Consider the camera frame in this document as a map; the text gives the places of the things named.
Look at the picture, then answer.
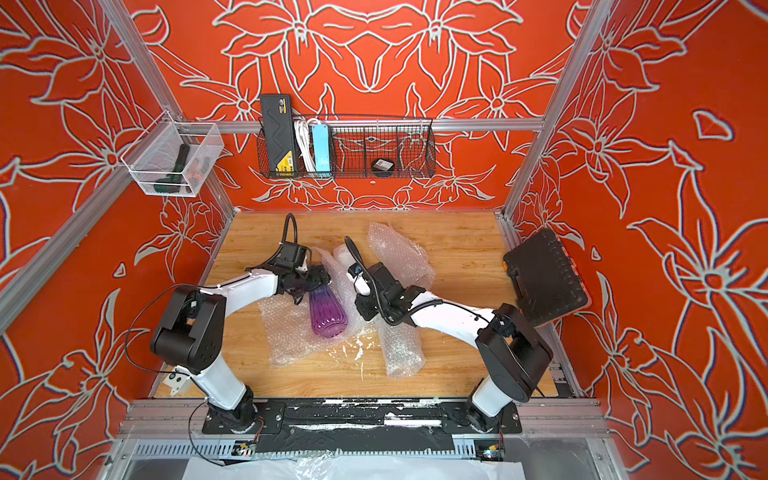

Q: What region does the purple glass vase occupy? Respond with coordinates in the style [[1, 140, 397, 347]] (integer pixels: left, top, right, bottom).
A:
[[309, 285, 348, 339]]

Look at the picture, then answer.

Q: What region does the bubble wrap sheet of vase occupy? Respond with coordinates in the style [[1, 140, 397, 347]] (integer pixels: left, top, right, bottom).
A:
[[257, 249, 380, 369]]

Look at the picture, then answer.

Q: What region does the bubble roll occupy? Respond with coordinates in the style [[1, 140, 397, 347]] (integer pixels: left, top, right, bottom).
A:
[[375, 318, 426, 379], [333, 244, 360, 282]]

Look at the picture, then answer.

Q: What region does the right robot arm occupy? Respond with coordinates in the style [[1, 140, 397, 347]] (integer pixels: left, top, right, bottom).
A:
[[345, 237, 554, 433]]

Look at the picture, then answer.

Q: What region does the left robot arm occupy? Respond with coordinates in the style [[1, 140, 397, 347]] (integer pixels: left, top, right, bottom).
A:
[[150, 213, 330, 433]]

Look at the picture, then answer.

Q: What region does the back bubble wrapped bundle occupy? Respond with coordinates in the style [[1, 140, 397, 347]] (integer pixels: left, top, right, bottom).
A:
[[367, 222, 436, 290]]

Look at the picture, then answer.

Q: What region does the small black device in basket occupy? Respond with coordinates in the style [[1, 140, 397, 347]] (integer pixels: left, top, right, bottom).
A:
[[371, 158, 396, 176]]

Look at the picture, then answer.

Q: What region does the light blue box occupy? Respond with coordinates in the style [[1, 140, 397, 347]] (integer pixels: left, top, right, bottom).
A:
[[311, 124, 332, 177]]

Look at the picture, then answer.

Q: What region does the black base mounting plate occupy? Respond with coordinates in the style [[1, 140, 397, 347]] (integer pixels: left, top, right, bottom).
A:
[[201, 398, 522, 459]]

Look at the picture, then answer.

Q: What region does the black plastic tool case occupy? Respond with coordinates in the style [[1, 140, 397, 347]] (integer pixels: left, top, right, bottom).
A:
[[503, 228, 591, 327]]

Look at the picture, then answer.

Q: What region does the black box with yellow label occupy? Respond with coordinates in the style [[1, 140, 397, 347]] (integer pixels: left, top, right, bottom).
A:
[[260, 94, 298, 178]]

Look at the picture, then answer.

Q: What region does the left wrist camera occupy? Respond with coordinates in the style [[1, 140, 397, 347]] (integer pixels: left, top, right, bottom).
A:
[[276, 242, 312, 272]]

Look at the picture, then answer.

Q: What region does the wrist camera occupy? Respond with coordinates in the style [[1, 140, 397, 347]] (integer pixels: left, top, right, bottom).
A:
[[348, 264, 371, 297], [276, 242, 312, 272]]

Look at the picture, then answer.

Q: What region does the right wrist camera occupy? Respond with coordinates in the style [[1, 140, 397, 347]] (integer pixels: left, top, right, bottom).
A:
[[348, 264, 371, 297]]

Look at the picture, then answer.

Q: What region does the black wire wall basket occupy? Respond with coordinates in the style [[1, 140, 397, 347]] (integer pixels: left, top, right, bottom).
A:
[[256, 119, 437, 180]]

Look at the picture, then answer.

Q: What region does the white coiled cable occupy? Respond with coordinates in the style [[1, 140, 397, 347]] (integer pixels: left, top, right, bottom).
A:
[[293, 118, 316, 175]]

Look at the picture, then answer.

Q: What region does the clear plastic wall bin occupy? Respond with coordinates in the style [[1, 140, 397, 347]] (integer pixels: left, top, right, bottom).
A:
[[120, 111, 224, 198]]

